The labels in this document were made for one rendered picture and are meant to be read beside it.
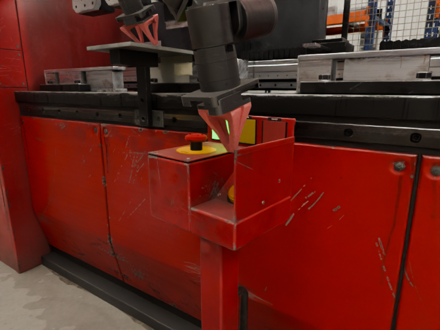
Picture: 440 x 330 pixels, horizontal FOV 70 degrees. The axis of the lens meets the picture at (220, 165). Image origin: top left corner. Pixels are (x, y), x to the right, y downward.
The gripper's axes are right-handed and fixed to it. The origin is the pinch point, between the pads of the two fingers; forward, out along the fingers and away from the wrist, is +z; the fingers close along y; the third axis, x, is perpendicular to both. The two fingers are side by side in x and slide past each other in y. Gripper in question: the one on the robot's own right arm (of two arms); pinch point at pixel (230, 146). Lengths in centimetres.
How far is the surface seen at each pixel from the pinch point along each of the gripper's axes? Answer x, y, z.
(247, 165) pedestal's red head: -4.6, -2.2, 1.4
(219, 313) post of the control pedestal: 3.2, -7.2, 30.7
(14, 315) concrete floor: 104, -30, 74
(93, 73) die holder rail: 96, 31, -8
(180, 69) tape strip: 50, 37, -6
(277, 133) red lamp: -1.6, 10.5, 1.7
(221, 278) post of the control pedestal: 2.9, -5.2, 23.8
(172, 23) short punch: 56, 43, -20
